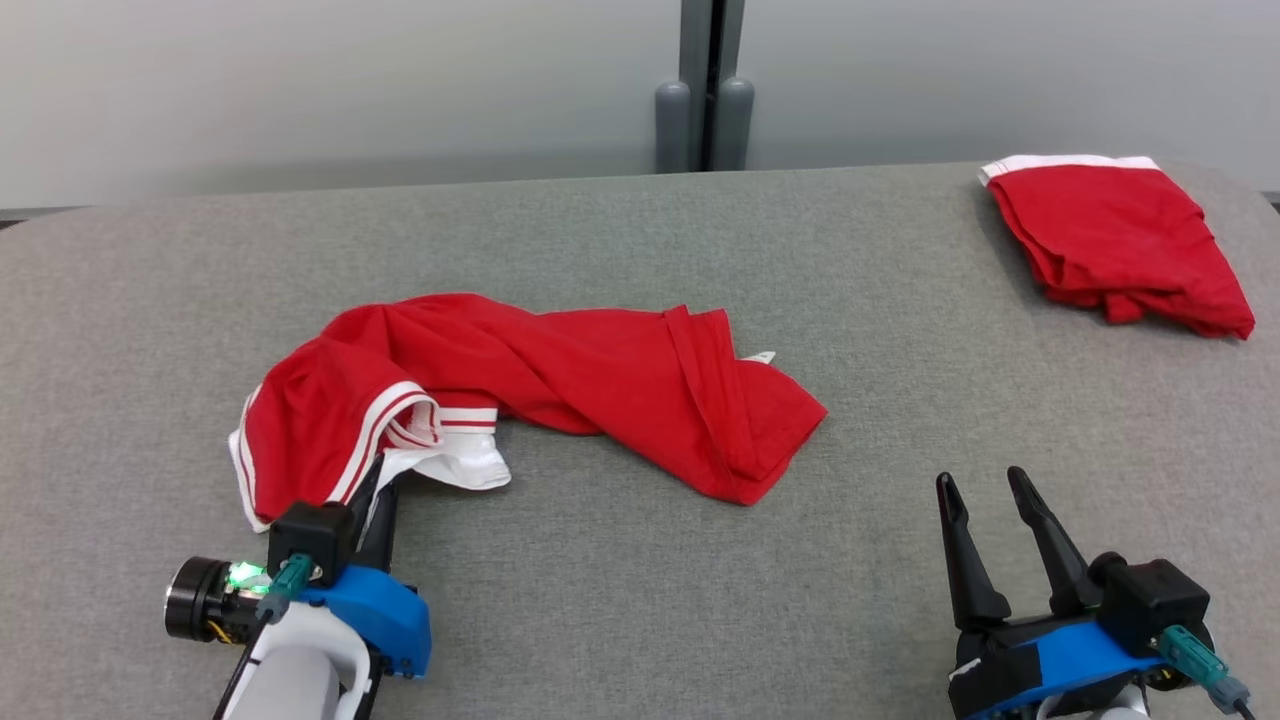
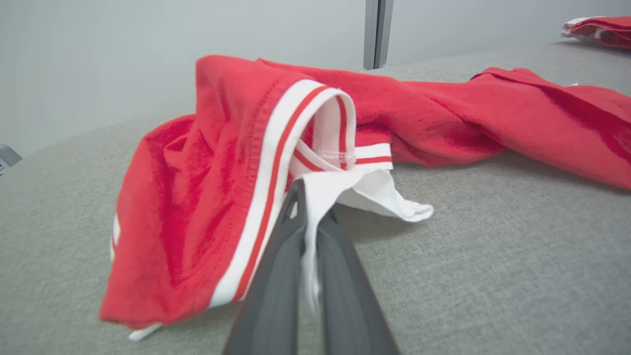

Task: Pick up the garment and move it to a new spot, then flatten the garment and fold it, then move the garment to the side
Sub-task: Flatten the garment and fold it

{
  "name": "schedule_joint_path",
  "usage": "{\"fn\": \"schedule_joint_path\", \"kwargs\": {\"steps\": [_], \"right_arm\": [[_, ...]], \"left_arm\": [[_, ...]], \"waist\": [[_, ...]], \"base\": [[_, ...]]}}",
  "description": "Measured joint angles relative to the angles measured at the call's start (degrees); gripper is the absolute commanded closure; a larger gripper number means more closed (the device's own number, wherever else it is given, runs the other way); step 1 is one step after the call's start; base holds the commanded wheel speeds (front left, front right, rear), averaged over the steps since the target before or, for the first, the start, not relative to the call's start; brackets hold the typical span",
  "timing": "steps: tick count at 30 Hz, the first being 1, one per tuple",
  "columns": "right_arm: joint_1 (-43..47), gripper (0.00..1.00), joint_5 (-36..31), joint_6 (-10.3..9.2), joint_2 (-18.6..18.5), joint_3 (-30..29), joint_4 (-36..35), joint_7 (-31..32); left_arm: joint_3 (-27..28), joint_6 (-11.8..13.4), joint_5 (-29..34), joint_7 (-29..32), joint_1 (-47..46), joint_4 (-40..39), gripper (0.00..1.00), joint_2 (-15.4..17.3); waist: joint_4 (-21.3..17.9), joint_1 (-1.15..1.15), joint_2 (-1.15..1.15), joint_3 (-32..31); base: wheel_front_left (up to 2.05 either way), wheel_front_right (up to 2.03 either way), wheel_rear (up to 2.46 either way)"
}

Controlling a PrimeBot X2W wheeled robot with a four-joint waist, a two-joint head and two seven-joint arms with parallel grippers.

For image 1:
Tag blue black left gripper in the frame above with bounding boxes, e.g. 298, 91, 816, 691
165, 454, 434, 679

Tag grey partition post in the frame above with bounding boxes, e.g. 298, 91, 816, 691
680, 0, 746, 172

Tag grey cylindrical post foot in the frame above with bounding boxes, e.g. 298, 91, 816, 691
714, 77, 755, 172
655, 82, 693, 174

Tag red shorts with white stripe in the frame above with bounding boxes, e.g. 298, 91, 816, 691
978, 154, 1256, 341

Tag red basketball jersey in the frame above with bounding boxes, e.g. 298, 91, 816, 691
228, 293, 829, 534

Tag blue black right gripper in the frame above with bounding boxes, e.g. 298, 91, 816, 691
936, 466, 1216, 720

